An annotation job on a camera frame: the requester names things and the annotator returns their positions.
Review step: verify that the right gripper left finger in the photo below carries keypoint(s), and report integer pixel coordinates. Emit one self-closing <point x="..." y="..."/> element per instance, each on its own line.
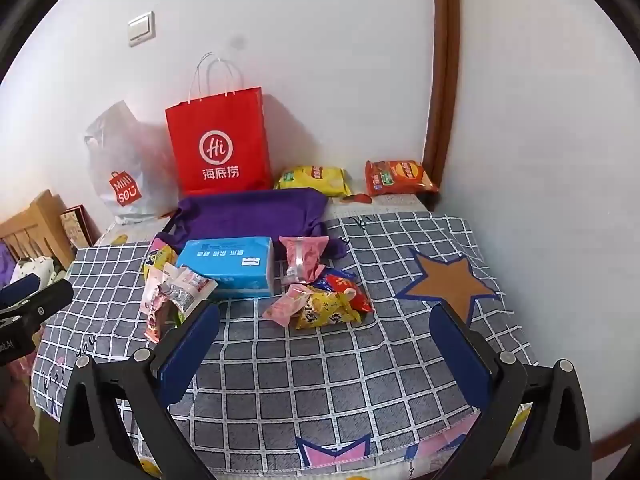
<point x="179" y="354"/>

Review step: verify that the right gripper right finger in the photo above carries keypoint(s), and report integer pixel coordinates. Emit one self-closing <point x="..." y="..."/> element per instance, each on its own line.
<point x="467" y="354"/>

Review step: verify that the pink white candy packet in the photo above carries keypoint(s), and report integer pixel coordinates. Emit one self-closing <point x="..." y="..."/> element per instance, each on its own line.
<point x="185" y="289"/>

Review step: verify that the pale pink pastry packet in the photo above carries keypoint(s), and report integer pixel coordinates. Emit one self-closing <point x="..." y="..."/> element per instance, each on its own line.
<point x="156" y="305"/>

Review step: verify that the pink peach candy packet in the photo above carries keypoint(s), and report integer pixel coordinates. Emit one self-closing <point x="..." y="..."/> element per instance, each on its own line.
<point x="284" y="308"/>

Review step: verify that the yellow triangular snack packet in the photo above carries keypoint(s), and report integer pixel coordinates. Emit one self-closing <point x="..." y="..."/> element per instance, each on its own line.
<point x="326" y="308"/>

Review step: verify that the red small snack packet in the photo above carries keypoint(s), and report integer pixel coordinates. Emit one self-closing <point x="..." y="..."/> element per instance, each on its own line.
<point x="333" y="280"/>

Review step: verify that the pink Haidilao snack packet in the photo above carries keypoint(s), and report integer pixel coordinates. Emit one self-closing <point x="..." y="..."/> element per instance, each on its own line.
<point x="303" y="256"/>

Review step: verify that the pink yellow snack bag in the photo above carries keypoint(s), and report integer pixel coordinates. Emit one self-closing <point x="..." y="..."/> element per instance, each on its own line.
<point x="158" y="255"/>

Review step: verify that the wooden furniture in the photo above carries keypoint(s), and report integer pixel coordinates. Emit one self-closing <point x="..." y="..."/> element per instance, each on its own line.
<point x="37" y="231"/>

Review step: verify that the brown patterned box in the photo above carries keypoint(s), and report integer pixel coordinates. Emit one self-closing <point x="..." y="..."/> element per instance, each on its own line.
<point x="78" y="227"/>

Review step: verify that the blue tissue pack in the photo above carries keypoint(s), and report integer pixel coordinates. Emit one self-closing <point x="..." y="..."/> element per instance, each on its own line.
<point x="242" y="267"/>

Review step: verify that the grey checkered tablecloth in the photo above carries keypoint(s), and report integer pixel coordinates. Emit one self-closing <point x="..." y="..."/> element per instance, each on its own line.
<point x="271" y="400"/>

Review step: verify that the purple towel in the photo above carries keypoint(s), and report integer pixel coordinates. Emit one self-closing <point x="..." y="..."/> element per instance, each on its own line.
<point x="291" y="212"/>

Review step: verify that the white plastic Miniso bag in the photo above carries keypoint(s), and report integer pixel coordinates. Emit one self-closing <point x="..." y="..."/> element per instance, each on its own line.
<point x="131" y="166"/>

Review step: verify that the orange chips bag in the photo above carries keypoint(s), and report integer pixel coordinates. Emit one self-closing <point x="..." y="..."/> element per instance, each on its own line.
<point x="397" y="177"/>

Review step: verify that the red paper shopping bag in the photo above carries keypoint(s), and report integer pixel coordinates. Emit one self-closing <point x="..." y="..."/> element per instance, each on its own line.
<point x="220" y="143"/>

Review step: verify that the yellow chips bag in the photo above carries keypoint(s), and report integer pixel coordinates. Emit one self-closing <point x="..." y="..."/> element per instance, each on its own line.
<point x="330" y="181"/>

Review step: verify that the brown wooden door frame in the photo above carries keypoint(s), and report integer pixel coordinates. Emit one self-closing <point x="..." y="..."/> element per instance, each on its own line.
<point x="446" y="59"/>

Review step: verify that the white wall switch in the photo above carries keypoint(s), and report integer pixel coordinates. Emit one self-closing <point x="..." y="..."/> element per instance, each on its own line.
<point x="141" y="29"/>

